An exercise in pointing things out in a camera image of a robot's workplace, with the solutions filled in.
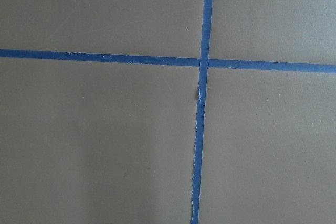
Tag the blue tape strip lengthwise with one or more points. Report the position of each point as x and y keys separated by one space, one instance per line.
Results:
x=201 y=108

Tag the brown paper table cover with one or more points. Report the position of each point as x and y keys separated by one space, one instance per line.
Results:
x=105 y=142

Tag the blue tape strip crosswise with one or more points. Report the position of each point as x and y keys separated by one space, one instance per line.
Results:
x=169 y=61

